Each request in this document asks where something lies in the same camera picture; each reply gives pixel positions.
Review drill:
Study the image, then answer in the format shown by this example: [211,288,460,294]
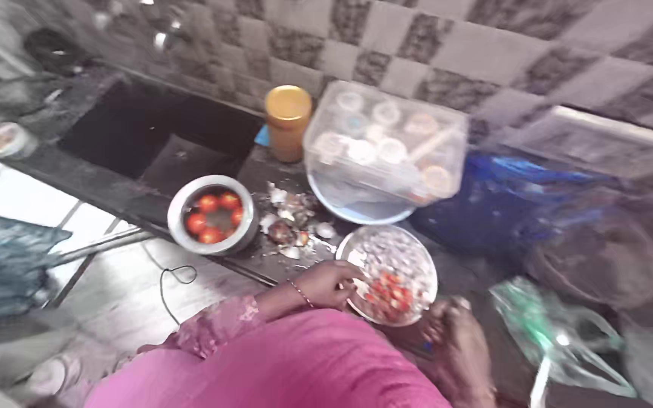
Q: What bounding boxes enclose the black round pan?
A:
[23,28,85,76]

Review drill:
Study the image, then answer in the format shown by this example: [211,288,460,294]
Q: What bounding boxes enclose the clear plastic basket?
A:
[304,80,469,206]

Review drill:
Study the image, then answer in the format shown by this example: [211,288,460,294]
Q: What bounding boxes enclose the person's left hand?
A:
[289,260,367,311]

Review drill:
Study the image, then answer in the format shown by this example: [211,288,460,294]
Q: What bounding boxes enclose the pile of onion peels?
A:
[253,181,337,260]

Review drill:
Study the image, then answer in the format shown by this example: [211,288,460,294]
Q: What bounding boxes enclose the white round bowl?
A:
[336,224,438,328]

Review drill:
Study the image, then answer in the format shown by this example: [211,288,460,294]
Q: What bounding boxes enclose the thin black cable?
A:
[159,264,198,326]

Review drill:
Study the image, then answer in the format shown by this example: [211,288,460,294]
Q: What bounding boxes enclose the person's body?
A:
[84,309,453,408]

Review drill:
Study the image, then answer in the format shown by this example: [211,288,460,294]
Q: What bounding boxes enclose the light blue round tub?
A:
[307,170,418,226]

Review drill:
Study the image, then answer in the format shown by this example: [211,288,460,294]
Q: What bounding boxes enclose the grey metal rod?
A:
[49,227,153,267]

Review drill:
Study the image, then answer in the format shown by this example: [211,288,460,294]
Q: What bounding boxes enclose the person's right forearm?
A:
[457,386,498,408]

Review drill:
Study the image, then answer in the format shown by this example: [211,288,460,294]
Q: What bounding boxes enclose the clear green plastic bag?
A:
[490,277,638,399]

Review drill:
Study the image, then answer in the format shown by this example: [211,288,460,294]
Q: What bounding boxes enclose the chopped onions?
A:
[355,228,434,309]

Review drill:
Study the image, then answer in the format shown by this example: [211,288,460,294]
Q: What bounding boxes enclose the silver metal pot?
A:
[167,175,260,256]

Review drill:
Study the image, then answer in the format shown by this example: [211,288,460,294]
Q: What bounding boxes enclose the group of small jars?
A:
[314,91,453,199]

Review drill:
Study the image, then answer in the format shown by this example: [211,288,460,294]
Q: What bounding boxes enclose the chopped red tomatoes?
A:
[364,271,415,322]

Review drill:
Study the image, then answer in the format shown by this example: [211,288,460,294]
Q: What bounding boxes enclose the person's right hand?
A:
[422,296,495,395]

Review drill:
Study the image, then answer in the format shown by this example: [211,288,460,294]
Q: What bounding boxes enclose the teal patterned cloth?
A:
[0,209,73,321]

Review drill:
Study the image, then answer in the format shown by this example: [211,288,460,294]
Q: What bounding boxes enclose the person's left forearm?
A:
[136,280,311,360]

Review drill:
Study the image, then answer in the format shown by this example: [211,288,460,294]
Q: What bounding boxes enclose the pile of whole tomatoes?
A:
[185,192,245,245]

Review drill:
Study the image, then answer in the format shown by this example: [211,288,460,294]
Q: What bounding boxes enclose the black sink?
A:
[57,76,265,196]

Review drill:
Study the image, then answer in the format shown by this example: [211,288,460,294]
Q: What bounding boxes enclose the small white filled bowl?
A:
[0,122,38,160]

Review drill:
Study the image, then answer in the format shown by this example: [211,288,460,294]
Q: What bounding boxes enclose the brown translucent round bowl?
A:
[529,210,653,310]

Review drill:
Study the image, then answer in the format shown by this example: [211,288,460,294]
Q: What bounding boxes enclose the dark blue plastic bag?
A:
[410,151,619,257]

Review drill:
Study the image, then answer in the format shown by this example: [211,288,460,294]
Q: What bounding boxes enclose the brown jar with golden lid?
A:
[265,85,313,163]

